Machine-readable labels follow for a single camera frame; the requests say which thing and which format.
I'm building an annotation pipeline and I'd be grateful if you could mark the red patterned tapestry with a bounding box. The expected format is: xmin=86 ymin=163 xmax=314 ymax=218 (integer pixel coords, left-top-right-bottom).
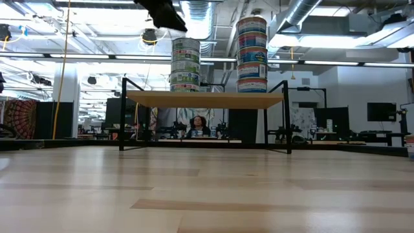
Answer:
xmin=2 ymin=98 xmax=39 ymax=140

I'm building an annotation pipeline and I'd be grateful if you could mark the wooden shelf with black legs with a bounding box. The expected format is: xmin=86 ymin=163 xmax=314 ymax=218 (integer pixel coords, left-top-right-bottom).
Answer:
xmin=118 ymin=77 xmax=294 ymax=155

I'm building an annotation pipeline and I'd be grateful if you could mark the black ceiling camera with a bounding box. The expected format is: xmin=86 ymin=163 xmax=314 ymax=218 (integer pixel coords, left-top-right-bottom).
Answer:
xmin=141 ymin=28 xmax=158 ymax=46

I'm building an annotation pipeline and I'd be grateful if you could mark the black partition panel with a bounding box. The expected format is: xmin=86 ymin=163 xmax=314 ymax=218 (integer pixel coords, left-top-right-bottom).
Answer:
xmin=103 ymin=97 xmax=136 ymax=129
xmin=228 ymin=109 xmax=259 ymax=144
xmin=312 ymin=106 xmax=351 ymax=139
xmin=34 ymin=102 xmax=74 ymax=140

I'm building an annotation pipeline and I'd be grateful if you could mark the yellow hanging cord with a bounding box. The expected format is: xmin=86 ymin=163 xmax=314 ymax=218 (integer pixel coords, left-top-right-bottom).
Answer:
xmin=290 ymin=47 xmax=296 ymax=80

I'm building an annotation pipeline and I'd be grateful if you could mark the long ceiling light strip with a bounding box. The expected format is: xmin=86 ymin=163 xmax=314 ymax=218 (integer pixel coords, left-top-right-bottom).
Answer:
xmin=0 ymin=53 xmax=172 ymax=61
xmin=268 ymin=59 xmax=414 ymax=68

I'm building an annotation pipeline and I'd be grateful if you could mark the smooth silver ventilation duct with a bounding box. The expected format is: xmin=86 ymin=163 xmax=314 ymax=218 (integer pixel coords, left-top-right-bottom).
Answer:
xmin=268 ymin=0 xmax=324 ymax=33

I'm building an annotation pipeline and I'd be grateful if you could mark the white floral cloth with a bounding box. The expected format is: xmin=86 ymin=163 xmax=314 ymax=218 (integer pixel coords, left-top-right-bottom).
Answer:
xmin=289 ymin=106 xmax=316 ymax=139

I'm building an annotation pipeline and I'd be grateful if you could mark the long yellow extension cable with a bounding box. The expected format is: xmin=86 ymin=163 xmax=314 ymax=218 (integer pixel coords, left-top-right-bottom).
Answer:
xmin=51 ymin=0 xmax=72 ymax=140

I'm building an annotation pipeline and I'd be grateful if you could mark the black metal table frame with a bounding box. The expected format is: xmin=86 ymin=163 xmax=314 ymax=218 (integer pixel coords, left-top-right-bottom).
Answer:
xmin=0 ymin=137 xmax=409 ymax=158

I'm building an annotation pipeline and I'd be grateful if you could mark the black wall monitor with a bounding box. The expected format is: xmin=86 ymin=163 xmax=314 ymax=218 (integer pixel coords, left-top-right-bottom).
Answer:
xmin=367 ymin=102 xmax=397 ymax=122

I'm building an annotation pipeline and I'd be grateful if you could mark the ribbed silver ventilation duct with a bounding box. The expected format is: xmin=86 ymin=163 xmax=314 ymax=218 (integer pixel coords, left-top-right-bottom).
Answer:
xmin=186 ymin=0 xmax=214 ymax=58

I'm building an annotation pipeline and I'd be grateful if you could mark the person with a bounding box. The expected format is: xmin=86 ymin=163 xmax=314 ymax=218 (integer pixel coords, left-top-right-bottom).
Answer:
xmin=186 ymin=115 xmax=212 ymax=139

